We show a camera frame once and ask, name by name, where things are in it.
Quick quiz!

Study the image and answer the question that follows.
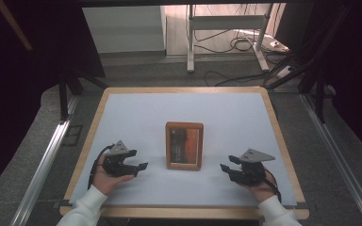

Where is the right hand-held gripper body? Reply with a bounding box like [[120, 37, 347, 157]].
[[231, 148, 276, 187]]

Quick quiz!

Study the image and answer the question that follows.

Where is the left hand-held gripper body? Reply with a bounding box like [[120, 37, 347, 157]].
[[101, 139, 140, 179]]

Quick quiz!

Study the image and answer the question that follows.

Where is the orange wooden tray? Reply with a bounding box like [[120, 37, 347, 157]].
[[165, 121, 205, 171]]

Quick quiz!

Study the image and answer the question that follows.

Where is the person's left hand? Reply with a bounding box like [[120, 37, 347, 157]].
[[91, 162, 136, 197]]

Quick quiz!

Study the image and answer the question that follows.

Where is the person's right hand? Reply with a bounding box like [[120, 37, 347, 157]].
[[237, 170, 279, 203]]

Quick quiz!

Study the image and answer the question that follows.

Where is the black metal stand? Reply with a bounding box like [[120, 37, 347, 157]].
[[58, 67, 109, 122], [263, 5, 354, 124]]

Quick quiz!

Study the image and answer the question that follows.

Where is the white power strip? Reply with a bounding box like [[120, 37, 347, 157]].
[[265, 38, 290, 54], [275, 64, 297, 80]]

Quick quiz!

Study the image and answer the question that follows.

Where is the white panel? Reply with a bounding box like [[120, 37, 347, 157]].
[[82, 5, 167, 55]]

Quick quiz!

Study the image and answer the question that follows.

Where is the wooden stick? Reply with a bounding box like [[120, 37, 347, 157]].
[[0, 0, 34, 52]]

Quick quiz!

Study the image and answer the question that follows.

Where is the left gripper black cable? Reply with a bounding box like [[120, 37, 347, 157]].
[[88, 143, 116, 190]]

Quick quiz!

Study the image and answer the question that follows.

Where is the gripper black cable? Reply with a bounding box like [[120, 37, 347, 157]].
[[88, 143, 116, 190], [263, 169, 283, 203]]

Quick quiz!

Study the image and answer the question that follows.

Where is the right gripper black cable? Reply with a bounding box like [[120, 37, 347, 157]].
[[263, 169, 283, 203]]

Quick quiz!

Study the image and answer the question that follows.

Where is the aluminium rail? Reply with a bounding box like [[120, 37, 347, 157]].
[[299, 93, 362, 226], [9, 121, 72, 226]]

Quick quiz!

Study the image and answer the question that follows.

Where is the black floor cable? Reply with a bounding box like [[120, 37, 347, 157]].
[[203, 70, 269, 88]]

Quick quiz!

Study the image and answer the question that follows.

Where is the tangle of floor cables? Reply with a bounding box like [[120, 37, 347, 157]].
[[193, 4, 284, 55]]

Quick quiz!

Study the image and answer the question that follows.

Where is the white metal desk frame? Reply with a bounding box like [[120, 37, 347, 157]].
[[186, 3, 274, 74]]

